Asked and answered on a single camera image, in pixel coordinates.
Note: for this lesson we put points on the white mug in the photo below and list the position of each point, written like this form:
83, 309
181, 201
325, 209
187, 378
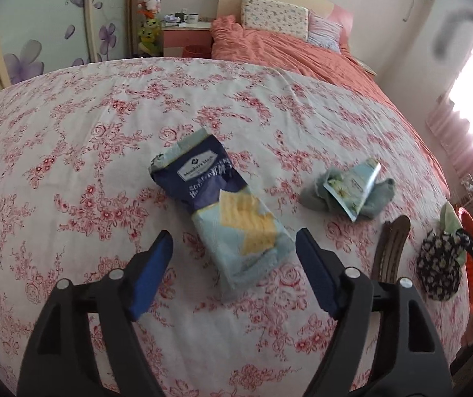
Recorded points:
191, 17

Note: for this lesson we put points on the coral pink duvet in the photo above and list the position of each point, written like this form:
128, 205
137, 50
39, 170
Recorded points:
302, 58

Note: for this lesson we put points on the small flower print packet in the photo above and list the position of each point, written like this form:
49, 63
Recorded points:
352, 190

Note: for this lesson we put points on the pink floral tablecloth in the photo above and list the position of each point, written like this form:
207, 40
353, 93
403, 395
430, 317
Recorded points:
96, 153

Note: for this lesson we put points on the small red wastebasket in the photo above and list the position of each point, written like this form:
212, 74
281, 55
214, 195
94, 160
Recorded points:
197, 51

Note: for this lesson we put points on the sliding wardrobe with flower decals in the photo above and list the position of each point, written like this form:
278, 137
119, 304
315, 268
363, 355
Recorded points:
46, 20

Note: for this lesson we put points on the floral pillow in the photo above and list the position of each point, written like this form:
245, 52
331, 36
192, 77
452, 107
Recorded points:
273, 18

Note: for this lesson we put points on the air conditioner pipe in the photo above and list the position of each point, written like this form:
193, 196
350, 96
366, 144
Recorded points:
410, 6

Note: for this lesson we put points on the green yellow plush toy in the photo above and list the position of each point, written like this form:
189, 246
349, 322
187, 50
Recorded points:
149, 33

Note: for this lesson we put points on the navy light blue cracker packet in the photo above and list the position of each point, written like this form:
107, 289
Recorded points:
220, 190

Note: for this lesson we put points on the striped pillow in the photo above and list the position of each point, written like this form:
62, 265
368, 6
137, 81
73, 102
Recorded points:
325, 33

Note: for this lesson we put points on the grey sock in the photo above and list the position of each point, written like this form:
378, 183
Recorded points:
379, 200

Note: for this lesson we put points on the black floral scrunchie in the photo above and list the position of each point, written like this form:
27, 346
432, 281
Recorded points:
438, 269

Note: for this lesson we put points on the pink sheer curtain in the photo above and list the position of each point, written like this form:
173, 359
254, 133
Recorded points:
455, 124

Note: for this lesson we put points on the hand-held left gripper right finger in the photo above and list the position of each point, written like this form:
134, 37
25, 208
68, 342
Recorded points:
317, 273

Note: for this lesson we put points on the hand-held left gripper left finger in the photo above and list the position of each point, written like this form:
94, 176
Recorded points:
149, 277

